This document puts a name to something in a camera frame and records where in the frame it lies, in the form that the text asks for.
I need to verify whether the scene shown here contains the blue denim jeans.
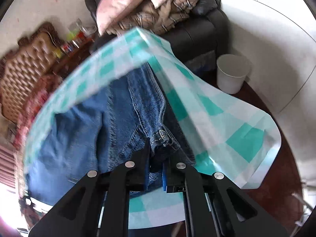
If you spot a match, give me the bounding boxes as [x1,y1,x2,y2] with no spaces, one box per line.
[26,64,195,205]

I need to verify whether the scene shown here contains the teal white checkered tablecloth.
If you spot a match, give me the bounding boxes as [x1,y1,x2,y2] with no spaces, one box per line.
[22,27,282,230]

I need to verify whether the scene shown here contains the white waste bin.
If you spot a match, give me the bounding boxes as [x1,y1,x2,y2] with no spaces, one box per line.
[216,54,251,94]

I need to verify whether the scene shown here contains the red floral bed quilt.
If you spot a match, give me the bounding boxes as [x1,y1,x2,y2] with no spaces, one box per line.
[13,74,63,151]

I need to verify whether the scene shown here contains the black leather armchair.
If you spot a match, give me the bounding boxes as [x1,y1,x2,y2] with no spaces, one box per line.
[85,0,229,75]

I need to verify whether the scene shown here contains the dark wooden nightstand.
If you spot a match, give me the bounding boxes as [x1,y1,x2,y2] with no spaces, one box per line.
[47,36,96,79]

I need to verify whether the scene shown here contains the yellow lidded jar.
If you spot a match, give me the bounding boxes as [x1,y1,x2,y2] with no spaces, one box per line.
[54,48,64,59]

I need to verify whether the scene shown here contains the plaid beige folded blanket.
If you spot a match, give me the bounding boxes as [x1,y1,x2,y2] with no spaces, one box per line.
[105,0,198,35]

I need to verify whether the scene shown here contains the green crumpled bag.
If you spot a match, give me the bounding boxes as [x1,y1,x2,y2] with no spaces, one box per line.
[66,31,77,42]

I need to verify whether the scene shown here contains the tufted tan leather headboard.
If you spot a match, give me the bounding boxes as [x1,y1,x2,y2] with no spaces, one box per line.
[1,22,62,123]

